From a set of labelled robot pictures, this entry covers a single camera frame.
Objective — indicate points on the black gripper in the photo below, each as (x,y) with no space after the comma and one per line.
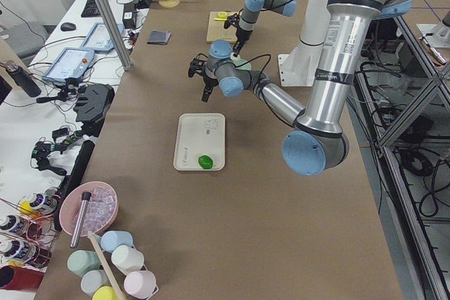
(208,82)
(242,34)

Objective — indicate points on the mint green bowl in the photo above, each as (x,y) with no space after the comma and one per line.
(242,64)

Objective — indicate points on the pink ice bowl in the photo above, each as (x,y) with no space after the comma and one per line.
(101,211)

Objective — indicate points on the bamboo cutting board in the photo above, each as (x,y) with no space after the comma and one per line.
(216,30)

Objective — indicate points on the upper lemon slice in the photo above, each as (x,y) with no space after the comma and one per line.
(222,15)

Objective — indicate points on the cream rabbit tray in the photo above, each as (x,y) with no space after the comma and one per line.
(200,134)

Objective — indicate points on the green lime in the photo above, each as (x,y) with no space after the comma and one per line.
(205,162)

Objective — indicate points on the grey folded cloth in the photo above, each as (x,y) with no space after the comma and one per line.
(159,37)

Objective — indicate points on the black plastic device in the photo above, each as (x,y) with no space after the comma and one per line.
(92,104)

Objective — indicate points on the far teach pendant tablet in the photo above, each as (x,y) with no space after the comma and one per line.
(98,39)

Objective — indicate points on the teach pendant tablet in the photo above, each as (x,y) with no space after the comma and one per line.
(98,39)
(71,63)

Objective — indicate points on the near teach pendant tablet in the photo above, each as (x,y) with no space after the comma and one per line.
(71,63)

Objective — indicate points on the black keyboard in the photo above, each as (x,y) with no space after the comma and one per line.
(90,10)

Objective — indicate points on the black computer mouse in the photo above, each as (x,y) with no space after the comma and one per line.
(68,27)

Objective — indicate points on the steel tube with black cap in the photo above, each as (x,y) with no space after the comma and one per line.
(86,196)

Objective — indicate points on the light blue cup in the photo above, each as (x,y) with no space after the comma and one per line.
(112,239)

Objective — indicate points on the white cup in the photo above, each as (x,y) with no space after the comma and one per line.
(127,259)

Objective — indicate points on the pink cup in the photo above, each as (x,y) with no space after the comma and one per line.
(140,284)

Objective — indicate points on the wooden stick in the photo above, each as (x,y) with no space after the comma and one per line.
(105,265)

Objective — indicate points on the mint green cup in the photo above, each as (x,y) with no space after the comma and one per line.
(81,262)

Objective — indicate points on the grey cup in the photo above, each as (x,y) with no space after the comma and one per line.
(93,280)

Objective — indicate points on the yellow cup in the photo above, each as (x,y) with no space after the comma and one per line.
(105,293)

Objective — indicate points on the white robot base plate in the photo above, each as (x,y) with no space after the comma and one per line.
(297,70)

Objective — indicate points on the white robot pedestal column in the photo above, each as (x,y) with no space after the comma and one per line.
(314,28)

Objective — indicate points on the aluminium frame post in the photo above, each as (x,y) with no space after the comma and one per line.
(111,26)

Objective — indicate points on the white wire cup rack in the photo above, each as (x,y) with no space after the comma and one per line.
(139,282)

